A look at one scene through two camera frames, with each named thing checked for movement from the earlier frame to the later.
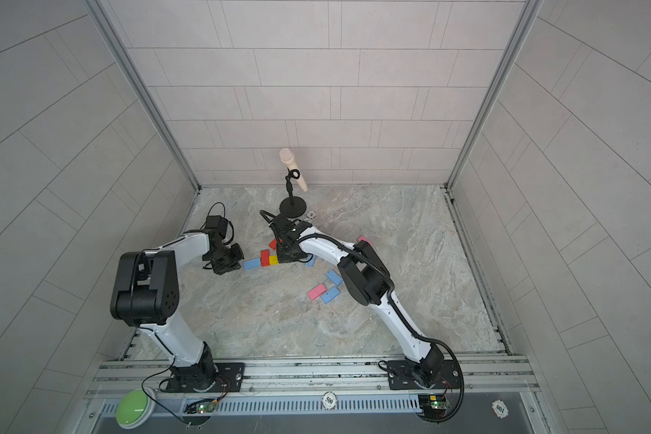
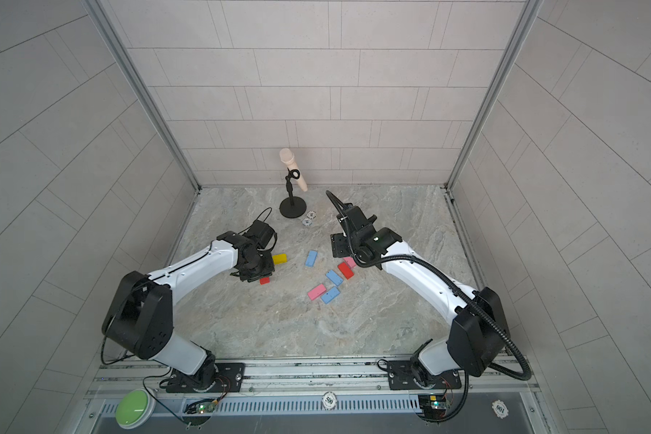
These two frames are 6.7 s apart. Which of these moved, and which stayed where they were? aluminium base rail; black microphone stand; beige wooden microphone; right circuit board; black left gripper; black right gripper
Moved: black right gripper; black left gripper
Stayed: aluminium base rail; beige wooden microphone; black microphone stand; right circuit board
